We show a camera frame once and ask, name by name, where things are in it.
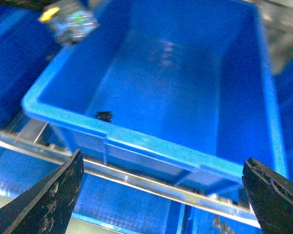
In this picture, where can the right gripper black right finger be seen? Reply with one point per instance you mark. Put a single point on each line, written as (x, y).
(271, 197)

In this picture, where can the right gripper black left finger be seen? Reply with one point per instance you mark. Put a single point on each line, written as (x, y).
(47, 207)

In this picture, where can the yellow push button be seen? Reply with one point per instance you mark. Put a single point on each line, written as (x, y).
(69, 21)

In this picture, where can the blue bin with buttons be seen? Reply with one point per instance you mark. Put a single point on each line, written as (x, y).
(26, 48)

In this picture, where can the metal roller rack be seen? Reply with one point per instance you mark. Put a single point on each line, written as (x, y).
(218, 206)

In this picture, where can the small black plastic clip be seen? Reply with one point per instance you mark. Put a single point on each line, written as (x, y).
(104, 116)

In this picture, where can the empty blue middle bin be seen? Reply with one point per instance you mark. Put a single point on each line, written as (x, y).
(188, 83)

